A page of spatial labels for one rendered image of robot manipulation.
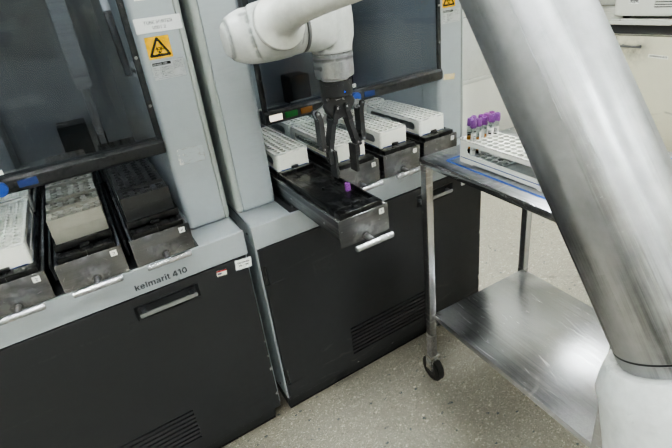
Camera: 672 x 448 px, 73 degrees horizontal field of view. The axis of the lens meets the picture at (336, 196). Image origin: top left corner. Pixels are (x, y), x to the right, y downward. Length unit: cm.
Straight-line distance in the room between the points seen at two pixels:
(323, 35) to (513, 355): 100
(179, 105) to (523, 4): 88
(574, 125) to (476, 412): 134
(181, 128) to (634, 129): 96
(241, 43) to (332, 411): 121
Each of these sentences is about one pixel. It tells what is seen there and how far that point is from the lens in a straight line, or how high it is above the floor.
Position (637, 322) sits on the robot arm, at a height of 101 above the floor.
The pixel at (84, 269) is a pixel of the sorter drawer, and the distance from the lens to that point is 115.
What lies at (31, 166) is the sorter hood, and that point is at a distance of 114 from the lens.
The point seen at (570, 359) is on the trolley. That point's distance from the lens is 147.
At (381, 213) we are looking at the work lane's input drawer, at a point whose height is 79.
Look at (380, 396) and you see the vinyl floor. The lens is 170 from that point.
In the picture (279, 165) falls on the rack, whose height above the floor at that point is 83.
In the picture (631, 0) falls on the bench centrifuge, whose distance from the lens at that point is 318.
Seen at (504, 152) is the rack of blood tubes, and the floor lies 88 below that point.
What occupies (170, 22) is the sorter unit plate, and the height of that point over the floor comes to 124.
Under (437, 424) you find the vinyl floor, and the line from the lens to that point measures 163.
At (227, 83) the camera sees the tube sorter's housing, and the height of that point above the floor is 108.
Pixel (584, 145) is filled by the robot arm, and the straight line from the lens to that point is 41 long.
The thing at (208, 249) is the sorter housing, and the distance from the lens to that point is 119.
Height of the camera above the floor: 129
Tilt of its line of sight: 25 degrees down
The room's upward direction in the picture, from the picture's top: 7 degrees counter-clockwise
